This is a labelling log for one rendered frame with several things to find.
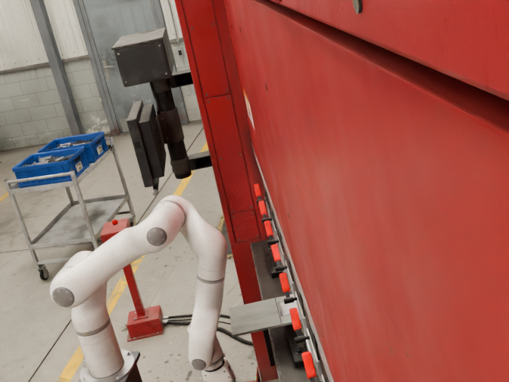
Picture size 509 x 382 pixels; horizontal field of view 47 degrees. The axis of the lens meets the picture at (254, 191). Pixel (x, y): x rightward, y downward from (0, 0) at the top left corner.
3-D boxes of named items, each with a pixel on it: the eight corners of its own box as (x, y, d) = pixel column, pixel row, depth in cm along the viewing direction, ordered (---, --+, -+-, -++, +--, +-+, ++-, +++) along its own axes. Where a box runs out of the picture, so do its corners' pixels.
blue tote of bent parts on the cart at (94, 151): (60, 156, 553) (54, 138, 546) (110, 149, 544) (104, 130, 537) (43, 170, 520) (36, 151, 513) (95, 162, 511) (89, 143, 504)
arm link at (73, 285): (82, 292, 200) (61, 320, 185) (58, 266, 197) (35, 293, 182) (194, 220, 183) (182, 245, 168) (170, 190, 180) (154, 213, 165)
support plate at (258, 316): (229, 310, 227) (229, 308, 227) (295, 295, 228) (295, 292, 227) (232, 337, 210) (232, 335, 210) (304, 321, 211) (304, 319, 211)
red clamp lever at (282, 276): (277, 273, 180) (284, 303, 176) (290, 270, 181) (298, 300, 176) (277, 274, 182) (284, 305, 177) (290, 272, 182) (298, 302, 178)
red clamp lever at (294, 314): (287, 308, 162) (295, 342, 157) (301, 305, 162) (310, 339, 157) (287, 310, 163) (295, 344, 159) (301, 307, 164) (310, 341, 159)
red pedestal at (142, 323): (129, 325, 416) (96, 220, 385) (164, 317, 416) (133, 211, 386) (126, 342, 397) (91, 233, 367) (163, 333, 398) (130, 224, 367)
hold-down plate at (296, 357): (282, 320, 234) (282, 314, 232) (296, 317, 234) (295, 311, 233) (295, 369, 206) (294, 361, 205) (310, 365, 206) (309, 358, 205)
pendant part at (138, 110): (148, 161, 341) (132, 101, 328) (169, 157, 342) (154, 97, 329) (144, 188, 300) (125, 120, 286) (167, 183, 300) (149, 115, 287)
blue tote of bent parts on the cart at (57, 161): (38, 173, 515) (31, 154, 508) (90, 165, 506) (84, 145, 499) (17, 189, 482) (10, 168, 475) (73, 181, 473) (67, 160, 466)
